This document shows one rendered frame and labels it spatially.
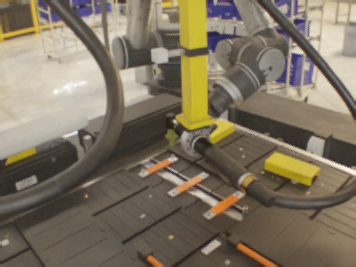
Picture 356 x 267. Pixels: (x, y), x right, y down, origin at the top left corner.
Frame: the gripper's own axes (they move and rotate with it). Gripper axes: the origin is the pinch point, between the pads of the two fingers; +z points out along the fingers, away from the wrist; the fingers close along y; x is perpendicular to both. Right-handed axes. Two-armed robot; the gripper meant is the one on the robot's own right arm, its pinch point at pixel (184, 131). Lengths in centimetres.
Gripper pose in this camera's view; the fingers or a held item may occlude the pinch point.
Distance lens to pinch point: 105.6
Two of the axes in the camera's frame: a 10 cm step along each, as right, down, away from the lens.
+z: -7.5, 6.5, -1.0
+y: 4.9, 6.5, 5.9
